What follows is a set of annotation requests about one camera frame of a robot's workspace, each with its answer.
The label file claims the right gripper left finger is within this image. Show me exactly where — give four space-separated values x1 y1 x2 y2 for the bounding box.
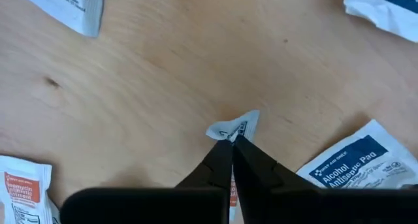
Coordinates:
60 138 234 224

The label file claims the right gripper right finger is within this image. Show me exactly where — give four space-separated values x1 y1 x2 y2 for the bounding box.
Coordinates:
232 134 418 224

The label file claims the neomycin ointment packet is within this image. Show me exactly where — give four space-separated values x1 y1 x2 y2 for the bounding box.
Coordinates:
205 110 261 222
0 155 54 224

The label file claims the alcohol pad square packet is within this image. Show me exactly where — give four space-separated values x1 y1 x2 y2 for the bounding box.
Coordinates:
343 0 418 44
295 119 418 190

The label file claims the white square printed packet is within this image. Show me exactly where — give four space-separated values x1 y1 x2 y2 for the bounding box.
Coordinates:
48 197 62 224
18 0 106 39

